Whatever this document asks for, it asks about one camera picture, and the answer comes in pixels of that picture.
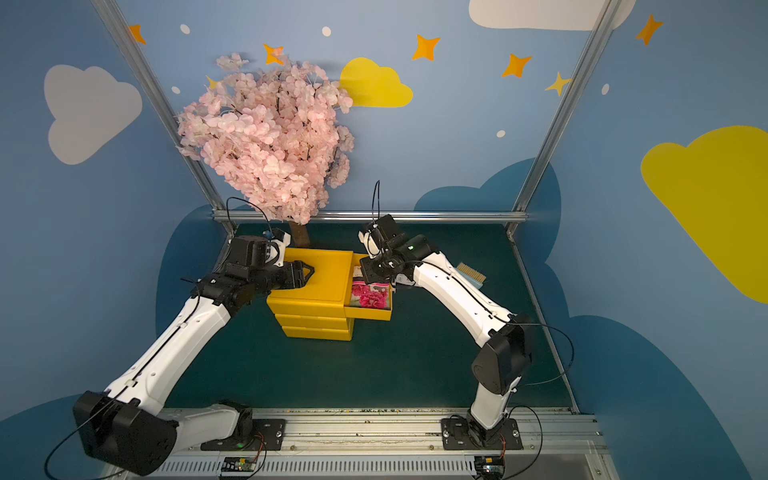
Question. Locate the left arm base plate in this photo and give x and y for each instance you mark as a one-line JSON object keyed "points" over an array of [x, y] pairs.
{"points": [[266, 434]]}

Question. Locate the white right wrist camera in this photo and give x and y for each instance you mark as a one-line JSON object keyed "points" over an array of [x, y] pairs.
{"points": [[367, 241]]}

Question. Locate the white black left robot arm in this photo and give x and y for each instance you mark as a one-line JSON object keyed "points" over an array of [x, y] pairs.
{"points": [[124, 425]]}

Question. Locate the aluminium frame rail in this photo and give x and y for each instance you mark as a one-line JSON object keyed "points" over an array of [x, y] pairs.
{"points": [[250, 215]]}

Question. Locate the pink hollyhock seed bag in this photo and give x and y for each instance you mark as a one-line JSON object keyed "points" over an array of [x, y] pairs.
{"points": [[370, 296]]}

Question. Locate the pink blossom artificial tree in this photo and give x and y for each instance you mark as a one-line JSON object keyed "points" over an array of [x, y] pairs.
{"points": [[274, 136]]}

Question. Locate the yellow top drawer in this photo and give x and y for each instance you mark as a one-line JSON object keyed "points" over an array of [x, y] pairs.
{"points": [[363, 313]]}

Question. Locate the yellow plastic drawer cabinet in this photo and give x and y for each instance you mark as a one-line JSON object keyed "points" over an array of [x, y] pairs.
{"points": [[317, 310]]}

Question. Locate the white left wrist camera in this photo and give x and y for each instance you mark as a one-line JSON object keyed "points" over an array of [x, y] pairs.
{"points": [[278, 246]]}

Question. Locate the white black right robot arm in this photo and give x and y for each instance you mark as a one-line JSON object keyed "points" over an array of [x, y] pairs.
{"points": [[505, 353]]}

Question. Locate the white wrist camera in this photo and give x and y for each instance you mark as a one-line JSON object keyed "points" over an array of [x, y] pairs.
{"points": [[367, 241], [278, 246]]}

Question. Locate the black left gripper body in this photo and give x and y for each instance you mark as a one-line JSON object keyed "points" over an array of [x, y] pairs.
{"points": [[285, 274]]}

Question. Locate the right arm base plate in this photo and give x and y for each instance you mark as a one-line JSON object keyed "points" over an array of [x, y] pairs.
{"points": [[460, 433]]}

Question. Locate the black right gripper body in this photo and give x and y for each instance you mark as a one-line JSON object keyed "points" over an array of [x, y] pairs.
{"points": [[378, 266]]}

